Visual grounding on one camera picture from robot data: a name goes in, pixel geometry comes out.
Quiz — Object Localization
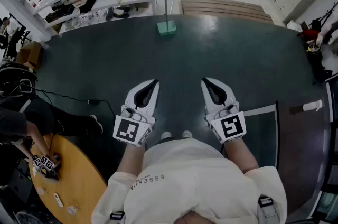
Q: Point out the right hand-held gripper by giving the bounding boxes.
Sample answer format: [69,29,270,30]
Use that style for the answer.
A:
[201,77,247,144]

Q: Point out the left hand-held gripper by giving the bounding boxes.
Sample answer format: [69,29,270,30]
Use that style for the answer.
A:
[112,79,160,148]

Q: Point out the green dustpan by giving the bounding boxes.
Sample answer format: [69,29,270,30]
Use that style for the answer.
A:
[156,0,177,36]

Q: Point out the person's left forearm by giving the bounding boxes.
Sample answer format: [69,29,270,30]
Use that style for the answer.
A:
[116,142,147,175]

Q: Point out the person's right forearm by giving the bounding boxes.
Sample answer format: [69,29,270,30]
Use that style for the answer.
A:
[224,137,259,174]

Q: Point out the another person's forearm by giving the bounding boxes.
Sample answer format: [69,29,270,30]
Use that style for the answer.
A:
[25,119,51,158]

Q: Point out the person's black trousers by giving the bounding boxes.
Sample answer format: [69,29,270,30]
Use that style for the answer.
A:
[155,137,177,145]

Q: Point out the person's cream sweatshirt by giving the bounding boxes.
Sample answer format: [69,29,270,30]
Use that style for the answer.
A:
[91,137,288,224]

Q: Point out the white cap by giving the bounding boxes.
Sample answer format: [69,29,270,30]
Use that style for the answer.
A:
[113,7,130,19]

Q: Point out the wooden slatted pallet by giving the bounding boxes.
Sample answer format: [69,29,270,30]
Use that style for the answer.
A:
[181,0,274,24]

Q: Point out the white paper cup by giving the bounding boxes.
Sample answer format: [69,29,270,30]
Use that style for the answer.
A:
[303,99,323,112]

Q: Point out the dark brown table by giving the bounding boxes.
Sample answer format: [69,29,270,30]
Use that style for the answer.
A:
[276,80,332,216]

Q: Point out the round wooden table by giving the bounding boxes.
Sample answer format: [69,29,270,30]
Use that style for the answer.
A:
[29,134,108,224]

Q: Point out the white plastic bag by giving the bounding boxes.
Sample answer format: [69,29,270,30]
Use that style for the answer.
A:
[287,19,303,32]

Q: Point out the black cloth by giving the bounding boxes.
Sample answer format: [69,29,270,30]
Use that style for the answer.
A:
[79,0,98,14]

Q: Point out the red bag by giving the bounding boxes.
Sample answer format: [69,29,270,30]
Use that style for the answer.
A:
[301,29,320,40]

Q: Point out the cardboard box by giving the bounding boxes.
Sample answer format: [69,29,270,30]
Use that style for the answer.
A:
[17,41,44,70]

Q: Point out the small white cup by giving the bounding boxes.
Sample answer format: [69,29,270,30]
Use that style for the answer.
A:
[65,204,79,216]

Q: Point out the white remote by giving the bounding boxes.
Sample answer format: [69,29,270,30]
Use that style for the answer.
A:
[53,192,64,208]

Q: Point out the black tripod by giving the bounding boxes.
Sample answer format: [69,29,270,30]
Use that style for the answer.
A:
[315,2,338,31]

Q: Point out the white metal frame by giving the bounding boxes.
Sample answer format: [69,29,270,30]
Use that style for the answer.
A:
[242,100,280,168]

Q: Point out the black floor cable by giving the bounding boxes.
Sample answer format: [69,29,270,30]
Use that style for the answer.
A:
[34,87,117,123]

